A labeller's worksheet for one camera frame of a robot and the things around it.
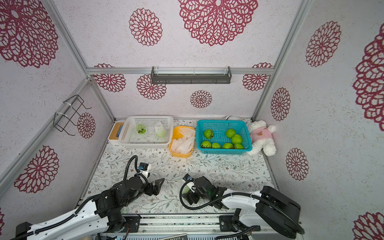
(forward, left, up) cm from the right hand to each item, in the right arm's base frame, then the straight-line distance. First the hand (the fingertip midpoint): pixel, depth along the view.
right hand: (185, 188), depth 83 cm
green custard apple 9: (+28, -33, +2) cm, 43 cm away
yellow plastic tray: (+39, +9, -1) cm, 40 cm away
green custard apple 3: (-5, -1, +13) cm, 14 cm away
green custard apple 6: (+33, -33, +3) cm, 47 cm away
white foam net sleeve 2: (+40, +34, +5) cm, 53 cm away
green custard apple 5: (+40, -30, +1) cm, 50 cm away
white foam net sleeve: (+38, +19, +10) cm, 43 cm away
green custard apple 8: (+27, -19, +3) cm, 33 cm away
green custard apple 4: (+37, -14, +3) cm, 39 cm away
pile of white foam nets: (+27, +2, +3) cm, 27 cm away
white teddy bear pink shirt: (+33, -49, +4) cm, 59 cm away
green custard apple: (+35, +19, +4) cm, 40 cm away
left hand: (+1, +14, +10) cm, 18 cm away
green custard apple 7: (+28, -12, +3) cm, 30 cm away
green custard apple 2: (+40, +34, +5) cm, 53 cm away
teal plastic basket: (+51, -23, -6) cm, 56 cm away
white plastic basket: (+42, +27, -1) cm, 50 cm away
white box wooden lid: (+41, +53, +3) cm, 67 cm away
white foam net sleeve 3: (-5, -1, +13) cm, 14 cm away
